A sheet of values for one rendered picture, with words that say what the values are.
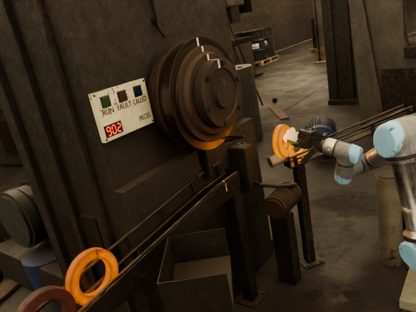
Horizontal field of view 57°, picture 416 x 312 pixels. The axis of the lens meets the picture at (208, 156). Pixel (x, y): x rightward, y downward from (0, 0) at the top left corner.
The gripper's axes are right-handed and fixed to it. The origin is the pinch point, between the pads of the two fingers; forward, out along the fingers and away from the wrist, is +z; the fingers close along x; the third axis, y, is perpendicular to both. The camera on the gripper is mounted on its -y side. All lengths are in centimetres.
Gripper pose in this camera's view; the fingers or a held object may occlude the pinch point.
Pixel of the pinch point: (282, 137)
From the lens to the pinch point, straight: 181.8
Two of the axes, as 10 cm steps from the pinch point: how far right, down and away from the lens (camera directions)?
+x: -5.8, 3.4, -7.4
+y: 0.5, -8.9, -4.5
